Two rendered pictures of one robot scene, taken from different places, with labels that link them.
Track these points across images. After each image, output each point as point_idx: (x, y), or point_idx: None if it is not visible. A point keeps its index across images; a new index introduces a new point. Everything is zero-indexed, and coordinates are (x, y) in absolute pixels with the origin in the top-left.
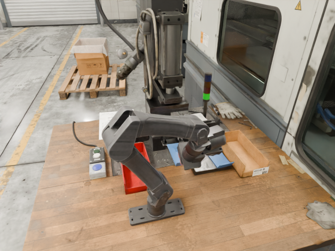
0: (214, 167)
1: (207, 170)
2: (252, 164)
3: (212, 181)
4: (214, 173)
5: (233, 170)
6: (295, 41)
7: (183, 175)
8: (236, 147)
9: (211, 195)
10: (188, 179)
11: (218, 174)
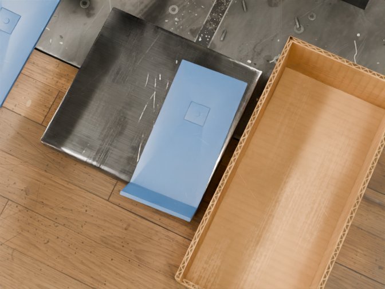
0: (124, 173)
1: (87, 163)
2: (293, 264)
3: (71, 211)
4: (116, 186)
5: (193, 231)
6: None
7: (9, 114)
8: (333, 140)
9: (6, 262)
10: (7, 143)
11: (125, 202)
